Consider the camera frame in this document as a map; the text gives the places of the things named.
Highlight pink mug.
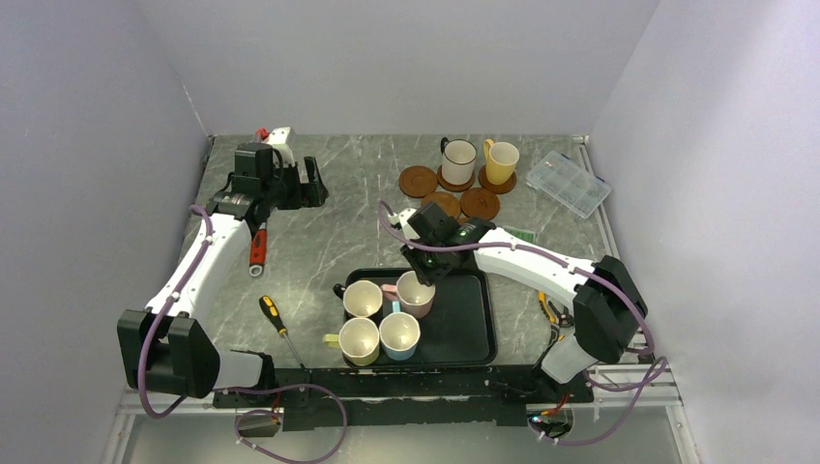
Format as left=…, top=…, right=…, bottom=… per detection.
left=380, top=271, right=436, bottom=319

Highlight white ribbed mug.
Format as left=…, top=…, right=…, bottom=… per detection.
left=440, top=137, right=477, bottom=186

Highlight green screw bit box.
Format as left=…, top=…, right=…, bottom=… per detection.
left=505, top=226, right=537, bottom=245

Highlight black plastic tray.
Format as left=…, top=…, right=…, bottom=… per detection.
left=370, top=270, right=497, bottom=369

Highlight black handled cream mug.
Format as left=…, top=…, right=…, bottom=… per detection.
left=333, top=280, right=384, bottom=319

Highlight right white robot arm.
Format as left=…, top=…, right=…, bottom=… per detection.
left=378, top=203, right=649, bottom=401

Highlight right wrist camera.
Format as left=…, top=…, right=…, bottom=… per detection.
left=387, top=208, right=419, bottom=240

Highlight aluminium frame rail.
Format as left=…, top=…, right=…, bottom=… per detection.
left=101, top=135, right=703, bottom=464

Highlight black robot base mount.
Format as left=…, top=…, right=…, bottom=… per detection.
left=213, top=364, right=594, bottom=431

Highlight yellow black screwdriver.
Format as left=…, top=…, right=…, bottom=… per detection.
left=258, top=295, right=307, bottom=370

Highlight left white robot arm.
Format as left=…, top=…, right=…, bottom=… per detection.
left=117, top=142, right=329, bottom=406

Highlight red handled adjustable wrench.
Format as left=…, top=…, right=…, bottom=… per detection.
left=249, top=221, right=267, bottom=278

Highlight light blue mug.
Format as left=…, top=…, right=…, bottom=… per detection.
left=379, top=301, right=421, bottom=362

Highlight pale yellow mug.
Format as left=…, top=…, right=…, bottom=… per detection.
left=322, top=317, right=380, bottom=366

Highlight brown wooden coaster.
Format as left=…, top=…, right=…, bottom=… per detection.
left=398, top=165, right=438, bottom=198
left=421, top=191, right=461, bottom=218
left=459, top=188, right=501, bottom=220
left=436, top=167, right=476, bottom=192
left=479, top=166, right=517, bottom=195

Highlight yellow handled pliers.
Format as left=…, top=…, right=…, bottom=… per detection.
left=538, top=292, right=563, bottom=326

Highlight clear plastic organizer box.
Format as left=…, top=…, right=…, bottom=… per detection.
left=526, top=151, right=612, bottom=219

